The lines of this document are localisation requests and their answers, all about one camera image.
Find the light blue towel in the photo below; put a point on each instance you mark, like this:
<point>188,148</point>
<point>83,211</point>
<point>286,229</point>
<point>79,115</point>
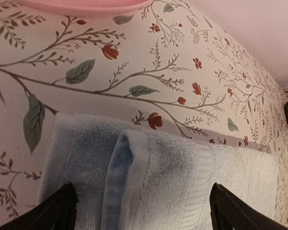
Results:
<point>133,178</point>

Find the pink plate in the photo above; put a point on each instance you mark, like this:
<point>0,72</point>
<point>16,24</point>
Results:
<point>84,8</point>

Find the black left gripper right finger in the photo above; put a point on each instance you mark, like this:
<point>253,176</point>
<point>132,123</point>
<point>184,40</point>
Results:
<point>228,212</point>

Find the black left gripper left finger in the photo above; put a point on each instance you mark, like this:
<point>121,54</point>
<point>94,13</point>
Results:
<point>57,212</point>

